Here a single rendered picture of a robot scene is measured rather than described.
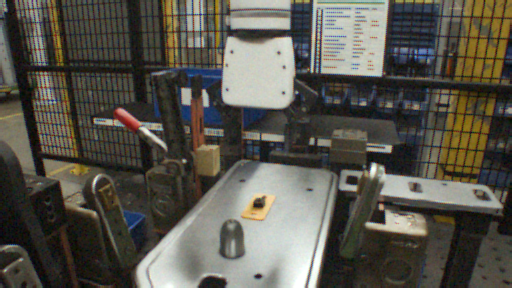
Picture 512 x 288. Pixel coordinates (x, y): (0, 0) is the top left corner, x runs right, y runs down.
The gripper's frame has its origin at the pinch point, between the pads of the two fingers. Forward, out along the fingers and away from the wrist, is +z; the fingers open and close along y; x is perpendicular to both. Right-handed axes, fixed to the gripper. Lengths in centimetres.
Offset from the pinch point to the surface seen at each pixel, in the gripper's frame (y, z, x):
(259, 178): -3.2, 12.0, 11.0
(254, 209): -0.3, 11.8, -1.4
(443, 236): 44, 42, 49
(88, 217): -16.1, 5.8, -20.1
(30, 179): -21.2, 0.2, -23.1
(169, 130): -14.7, -0.4, -1.7
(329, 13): 4, -21, 54
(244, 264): 2.5, 12.1, -14.7
